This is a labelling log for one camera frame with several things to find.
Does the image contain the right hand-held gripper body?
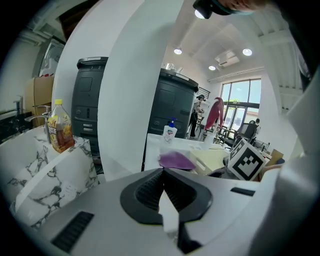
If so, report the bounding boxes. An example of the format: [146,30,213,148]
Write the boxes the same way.
[209,137,266,181]

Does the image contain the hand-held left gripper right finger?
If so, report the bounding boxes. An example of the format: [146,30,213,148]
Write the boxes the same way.
[162,167,213,255]

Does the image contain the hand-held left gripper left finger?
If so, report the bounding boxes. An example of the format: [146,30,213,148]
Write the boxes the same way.
[119,167,165,225]

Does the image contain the beige perforated basket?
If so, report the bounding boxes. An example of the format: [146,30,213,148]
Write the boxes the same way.
[188,146,232,176]

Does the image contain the purple cloth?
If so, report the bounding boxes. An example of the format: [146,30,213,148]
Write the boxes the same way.
[157,151,196,171]

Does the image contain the pink cloth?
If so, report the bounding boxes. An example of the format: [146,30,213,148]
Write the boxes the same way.
[204,96,225,131]

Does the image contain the cardboard box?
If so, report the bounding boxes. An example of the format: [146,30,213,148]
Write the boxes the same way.
[24,74,55,126]

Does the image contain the black office chair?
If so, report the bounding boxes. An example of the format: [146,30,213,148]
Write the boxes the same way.
[236,121,258,146]

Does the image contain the large glass window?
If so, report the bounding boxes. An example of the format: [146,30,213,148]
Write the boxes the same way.
[221,78,262,131]

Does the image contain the soap bottle with blue pump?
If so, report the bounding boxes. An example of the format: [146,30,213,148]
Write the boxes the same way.
[162,117,178,145]

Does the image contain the yellow-capped tea bottle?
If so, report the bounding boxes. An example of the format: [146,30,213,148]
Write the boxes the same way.
[47,99,76,154]

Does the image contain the ceiling air conditioner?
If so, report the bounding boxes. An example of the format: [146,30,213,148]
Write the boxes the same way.
[214,49,240,68]

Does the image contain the marble sink counter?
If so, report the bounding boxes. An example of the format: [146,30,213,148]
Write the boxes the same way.
[0,124,101,230]

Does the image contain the chrome faucet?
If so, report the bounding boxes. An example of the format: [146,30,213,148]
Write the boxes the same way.
[24,104,55,145]

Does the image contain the person's dark shirt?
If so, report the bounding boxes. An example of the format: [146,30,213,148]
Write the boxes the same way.
[277,0,320,83]

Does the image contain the person's head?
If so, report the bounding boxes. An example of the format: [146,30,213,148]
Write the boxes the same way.
[212,0,273,16]

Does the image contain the black head-worn camera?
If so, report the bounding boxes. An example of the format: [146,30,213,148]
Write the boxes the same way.
[192,0,218,20]

